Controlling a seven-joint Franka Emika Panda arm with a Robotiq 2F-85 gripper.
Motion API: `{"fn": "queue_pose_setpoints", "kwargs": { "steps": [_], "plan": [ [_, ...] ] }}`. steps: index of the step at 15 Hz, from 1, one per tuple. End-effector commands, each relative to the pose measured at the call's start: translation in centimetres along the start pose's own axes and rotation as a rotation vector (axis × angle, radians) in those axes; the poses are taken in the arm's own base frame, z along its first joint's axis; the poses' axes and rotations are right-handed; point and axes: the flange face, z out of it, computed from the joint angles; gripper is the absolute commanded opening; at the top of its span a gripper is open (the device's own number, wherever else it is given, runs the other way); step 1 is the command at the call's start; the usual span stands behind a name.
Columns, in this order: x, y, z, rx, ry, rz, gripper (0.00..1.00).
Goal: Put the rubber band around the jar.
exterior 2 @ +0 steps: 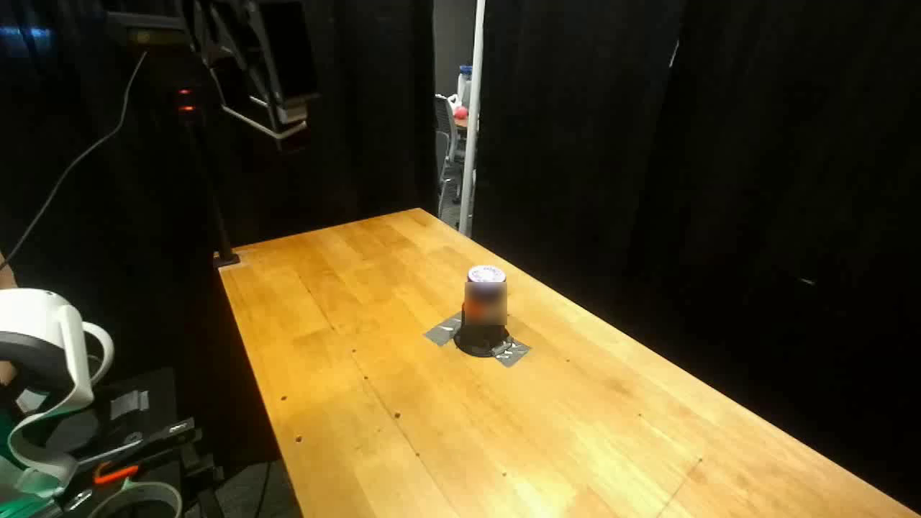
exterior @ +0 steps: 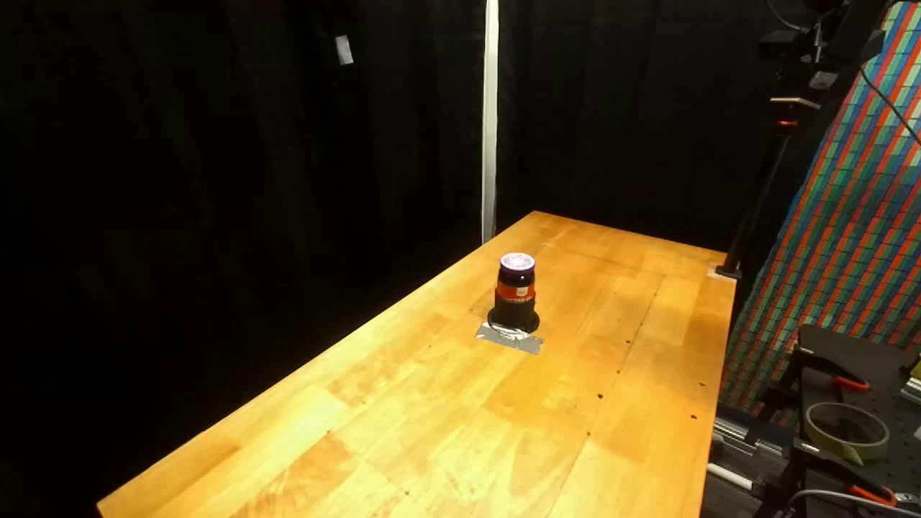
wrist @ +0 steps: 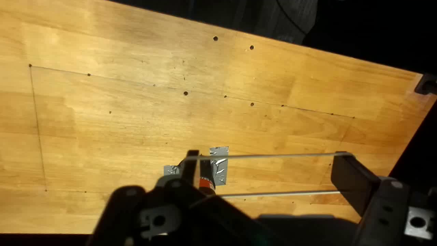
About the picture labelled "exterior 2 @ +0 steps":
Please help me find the dark jar with purple lid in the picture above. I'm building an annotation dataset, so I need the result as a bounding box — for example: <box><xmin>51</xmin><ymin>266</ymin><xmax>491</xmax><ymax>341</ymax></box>
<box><xmin>454</xmin><ymin>266</ymin><xmax>508</xmax><ymax>357</ymax></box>

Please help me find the grey tape patch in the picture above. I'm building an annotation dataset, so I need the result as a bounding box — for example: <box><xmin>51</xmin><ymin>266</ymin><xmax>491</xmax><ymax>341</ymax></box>
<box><xmin>425</xmin><ymin>315</ymin><xmax>530</xmax><ymax>368</ymax></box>

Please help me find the white vertical pole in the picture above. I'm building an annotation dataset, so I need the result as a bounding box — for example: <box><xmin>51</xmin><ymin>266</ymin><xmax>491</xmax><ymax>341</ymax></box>
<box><xmin>461</xmin><ymin>0</ymin><xmax>488</xmax><ymax>236</ymax></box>

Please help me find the black camera tripod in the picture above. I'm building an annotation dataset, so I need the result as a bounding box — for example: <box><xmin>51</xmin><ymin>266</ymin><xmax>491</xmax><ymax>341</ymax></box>
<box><xmin>107</xmin><ymin>11</ymin><xmax>239</xmax><ymax>269</ymax></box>

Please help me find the grey hanging cable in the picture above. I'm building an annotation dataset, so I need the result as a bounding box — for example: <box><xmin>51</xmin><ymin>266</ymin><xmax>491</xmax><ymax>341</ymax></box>
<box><xmin>0</xmin><ymin>49</ymin><xmax>153</xmax><ymax>270</ymax></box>

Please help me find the orange handled tool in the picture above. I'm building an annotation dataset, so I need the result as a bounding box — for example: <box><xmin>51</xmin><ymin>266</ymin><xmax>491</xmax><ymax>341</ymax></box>
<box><xmin>91</xmin><ymin>463</ymin><xmax>140</xmax><ymax>488</ymax></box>

